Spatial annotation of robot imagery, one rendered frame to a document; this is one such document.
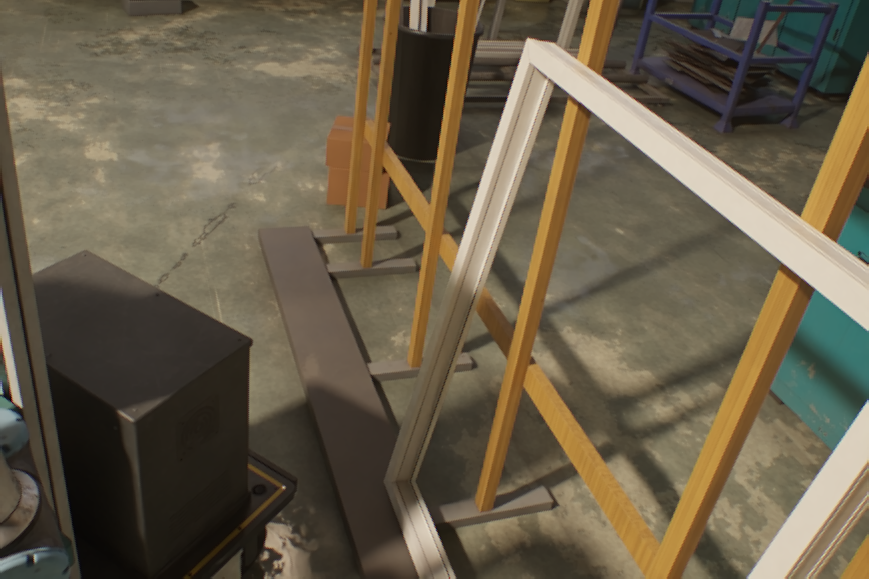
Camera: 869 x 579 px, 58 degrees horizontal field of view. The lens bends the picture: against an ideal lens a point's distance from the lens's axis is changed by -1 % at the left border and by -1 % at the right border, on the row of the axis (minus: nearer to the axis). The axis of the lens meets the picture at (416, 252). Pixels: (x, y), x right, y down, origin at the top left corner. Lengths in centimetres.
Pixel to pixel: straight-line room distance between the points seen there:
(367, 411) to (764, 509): 139
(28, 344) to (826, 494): 127
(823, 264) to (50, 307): 155
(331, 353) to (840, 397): 184
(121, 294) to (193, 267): 165
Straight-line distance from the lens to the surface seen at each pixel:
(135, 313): 190
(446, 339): 219
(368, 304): 340
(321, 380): 291
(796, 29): 806
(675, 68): 680
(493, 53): 637
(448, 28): 494
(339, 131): 408
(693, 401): 333
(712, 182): 135
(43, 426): 164
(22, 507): 128
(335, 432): 272
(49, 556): 130
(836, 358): 319
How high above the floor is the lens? 195
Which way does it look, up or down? 31 degrees down
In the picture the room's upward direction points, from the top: 8 degrees clockwise
